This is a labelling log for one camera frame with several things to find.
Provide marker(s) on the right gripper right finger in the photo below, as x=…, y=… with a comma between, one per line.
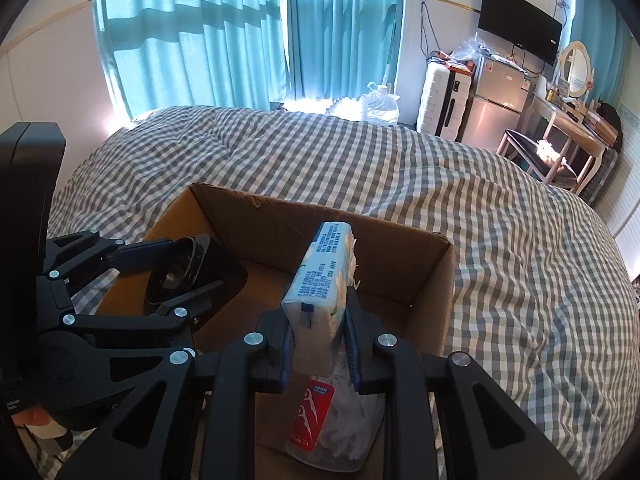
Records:
x=444, y=417

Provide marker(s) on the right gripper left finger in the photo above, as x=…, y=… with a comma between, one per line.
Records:
x=193, y=414

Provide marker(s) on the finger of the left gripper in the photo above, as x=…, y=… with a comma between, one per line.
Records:
x=87, y=253
x=171, y=315

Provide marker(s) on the blue tissue pack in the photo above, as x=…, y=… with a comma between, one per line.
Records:
x=315, y=302

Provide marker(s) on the clear floss pick jar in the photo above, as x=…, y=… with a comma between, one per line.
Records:
x=335, y=426

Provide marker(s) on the brown cardboard box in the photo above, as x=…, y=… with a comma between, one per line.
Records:
x=403, y=275

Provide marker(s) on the person's left hand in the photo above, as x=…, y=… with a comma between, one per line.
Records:
x=39, y=423

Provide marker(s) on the checkered grey bed quilt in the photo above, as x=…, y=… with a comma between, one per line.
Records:
x=541, y=298

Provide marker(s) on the large teal window curtain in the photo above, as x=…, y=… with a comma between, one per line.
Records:
x=162, y=53

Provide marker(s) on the white sliding wardrobe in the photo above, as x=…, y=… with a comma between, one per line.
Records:
x=618, y=205

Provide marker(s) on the black cushioned stool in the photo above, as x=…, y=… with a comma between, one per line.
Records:
x=556, y=172

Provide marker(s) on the clear water jug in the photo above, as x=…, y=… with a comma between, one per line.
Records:
x=379, y=106

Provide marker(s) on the white dressing table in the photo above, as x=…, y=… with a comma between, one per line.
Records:
x=575, y=133

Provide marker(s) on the white suitcase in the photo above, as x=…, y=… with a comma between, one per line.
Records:
x=444, y=95

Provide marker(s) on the middle teal curtain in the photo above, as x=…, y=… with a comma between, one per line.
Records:
x=336, y=48

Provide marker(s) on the black bag on table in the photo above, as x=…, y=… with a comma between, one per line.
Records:
x=610, y=127

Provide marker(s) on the silver mini fridge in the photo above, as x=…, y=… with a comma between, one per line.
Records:
x=499, y=92

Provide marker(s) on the white oval vanity mirror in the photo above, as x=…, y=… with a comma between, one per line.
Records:
x=575, y=70

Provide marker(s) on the right teal curtain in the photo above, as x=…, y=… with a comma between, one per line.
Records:
x=602, y=30

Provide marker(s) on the black wall television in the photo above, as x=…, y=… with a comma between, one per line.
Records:
x=524, y=25

